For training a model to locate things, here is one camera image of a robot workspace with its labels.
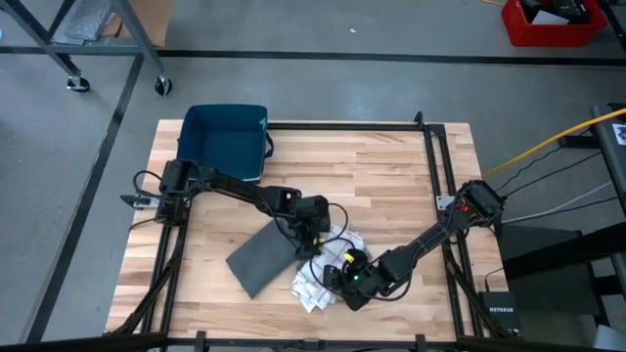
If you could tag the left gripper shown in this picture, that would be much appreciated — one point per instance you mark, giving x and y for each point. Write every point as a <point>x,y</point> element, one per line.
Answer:
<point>313,230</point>

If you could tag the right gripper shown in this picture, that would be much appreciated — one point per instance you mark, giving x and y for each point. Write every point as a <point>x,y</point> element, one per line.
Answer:
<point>367,283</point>

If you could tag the white red-checked towel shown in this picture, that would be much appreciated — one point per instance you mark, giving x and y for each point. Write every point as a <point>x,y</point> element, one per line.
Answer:
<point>318,288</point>

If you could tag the plain dark grey towel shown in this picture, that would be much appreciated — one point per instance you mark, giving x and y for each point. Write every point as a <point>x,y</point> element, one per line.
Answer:
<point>264,259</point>

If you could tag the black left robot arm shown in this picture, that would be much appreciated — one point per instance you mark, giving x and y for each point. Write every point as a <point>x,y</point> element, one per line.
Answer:
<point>235,188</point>

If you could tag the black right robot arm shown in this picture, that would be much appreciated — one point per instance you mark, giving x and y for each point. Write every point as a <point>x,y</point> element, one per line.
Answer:
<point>430,239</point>

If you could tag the black metal stand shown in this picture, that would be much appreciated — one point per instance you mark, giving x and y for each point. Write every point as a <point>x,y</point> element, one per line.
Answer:
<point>548,254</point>

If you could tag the black cart caster wheel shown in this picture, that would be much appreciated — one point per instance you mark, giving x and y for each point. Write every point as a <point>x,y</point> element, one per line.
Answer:
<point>79,85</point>
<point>164,87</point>

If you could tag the brown cardboard box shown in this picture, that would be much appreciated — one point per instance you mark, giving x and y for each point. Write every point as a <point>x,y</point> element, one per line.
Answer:
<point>156,19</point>

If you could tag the light grey box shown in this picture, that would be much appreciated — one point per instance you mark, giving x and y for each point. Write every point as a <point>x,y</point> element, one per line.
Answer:
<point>611,342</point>

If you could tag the grey flat slab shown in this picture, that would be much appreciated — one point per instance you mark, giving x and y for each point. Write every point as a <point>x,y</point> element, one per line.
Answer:
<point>90,19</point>

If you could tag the red plastic crate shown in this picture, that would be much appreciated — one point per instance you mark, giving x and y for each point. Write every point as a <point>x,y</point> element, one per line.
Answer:
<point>552,36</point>

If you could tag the white paper sheet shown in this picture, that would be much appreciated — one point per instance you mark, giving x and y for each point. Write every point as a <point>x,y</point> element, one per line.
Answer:
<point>548,19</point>

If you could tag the black electronic device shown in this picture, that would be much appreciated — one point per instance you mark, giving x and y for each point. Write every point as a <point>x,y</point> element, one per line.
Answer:
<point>572,10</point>

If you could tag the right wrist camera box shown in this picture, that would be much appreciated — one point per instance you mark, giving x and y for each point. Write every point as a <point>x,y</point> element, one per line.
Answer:
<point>359,261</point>

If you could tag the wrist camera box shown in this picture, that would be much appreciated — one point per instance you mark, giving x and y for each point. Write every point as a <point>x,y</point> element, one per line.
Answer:
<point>359,261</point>
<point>315,206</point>

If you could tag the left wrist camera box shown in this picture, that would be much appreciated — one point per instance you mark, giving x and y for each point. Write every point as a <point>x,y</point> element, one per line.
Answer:
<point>315,206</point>

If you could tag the black Netgear network switch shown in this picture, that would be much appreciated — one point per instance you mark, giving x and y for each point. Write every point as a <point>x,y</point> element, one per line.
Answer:
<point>501,313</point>

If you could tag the grey metal cart frame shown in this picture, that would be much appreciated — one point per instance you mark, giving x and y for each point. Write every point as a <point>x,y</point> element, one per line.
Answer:
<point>141,39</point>

